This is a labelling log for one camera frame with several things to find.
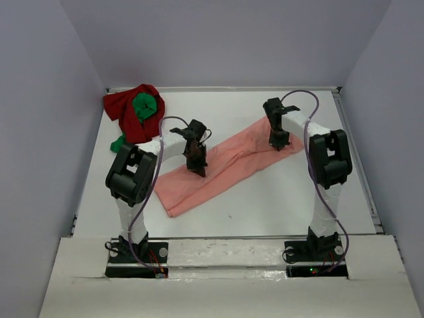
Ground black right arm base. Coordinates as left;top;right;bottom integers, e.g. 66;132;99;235
282;240;348;278

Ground pink t shirt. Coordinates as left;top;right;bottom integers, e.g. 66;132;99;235
154;117;303;217

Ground dark red t shirt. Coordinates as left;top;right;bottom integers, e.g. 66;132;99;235
103;84;165;144

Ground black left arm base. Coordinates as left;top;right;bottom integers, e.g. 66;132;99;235
105;238;169;279

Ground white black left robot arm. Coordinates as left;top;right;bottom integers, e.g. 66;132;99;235
105;119;211;262

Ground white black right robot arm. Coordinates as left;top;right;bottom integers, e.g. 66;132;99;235
263;97;352;264

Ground green t shirt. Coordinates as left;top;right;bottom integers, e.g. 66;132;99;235
110;93;158;153

